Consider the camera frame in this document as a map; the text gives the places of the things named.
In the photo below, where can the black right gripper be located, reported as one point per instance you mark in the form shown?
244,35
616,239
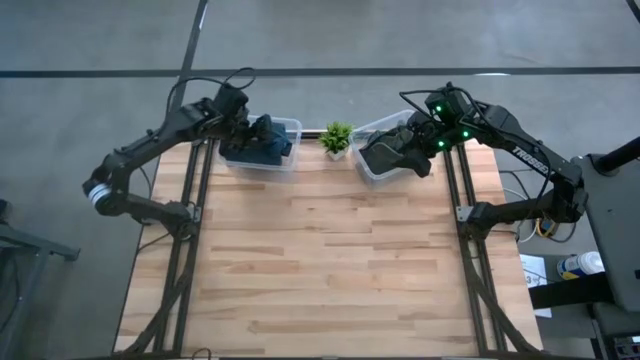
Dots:
429,135

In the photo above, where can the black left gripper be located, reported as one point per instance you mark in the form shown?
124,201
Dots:
237,135

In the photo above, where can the blue denim cap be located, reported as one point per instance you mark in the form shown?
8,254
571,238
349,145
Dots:
277,147

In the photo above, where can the dark green cap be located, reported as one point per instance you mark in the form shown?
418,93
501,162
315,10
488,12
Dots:
382,155

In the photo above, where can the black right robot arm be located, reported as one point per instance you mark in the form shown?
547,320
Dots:
520,150

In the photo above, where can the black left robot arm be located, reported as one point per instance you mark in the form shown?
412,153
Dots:
150,142

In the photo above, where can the clear plastic bin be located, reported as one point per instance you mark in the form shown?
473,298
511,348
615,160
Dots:
362,135
295,130

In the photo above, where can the green potted plant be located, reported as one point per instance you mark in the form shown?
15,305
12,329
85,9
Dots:
336,137

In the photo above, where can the white paper sheet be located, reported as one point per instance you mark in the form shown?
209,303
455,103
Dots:
535,272

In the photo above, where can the white wipes bottle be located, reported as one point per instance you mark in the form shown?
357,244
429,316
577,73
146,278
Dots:
580,265

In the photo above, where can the black pole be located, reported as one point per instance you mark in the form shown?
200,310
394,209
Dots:
617,155

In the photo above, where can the grey equipment cart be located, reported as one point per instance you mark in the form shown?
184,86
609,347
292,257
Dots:
612,225

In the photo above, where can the grey metal stand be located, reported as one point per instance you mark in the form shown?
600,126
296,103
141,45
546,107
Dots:
30,250

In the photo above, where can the silver corner bracket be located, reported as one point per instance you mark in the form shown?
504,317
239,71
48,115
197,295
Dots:
196,214
463,213

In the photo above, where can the black aluminium table frame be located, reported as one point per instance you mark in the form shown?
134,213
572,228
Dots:
192,280
470,280

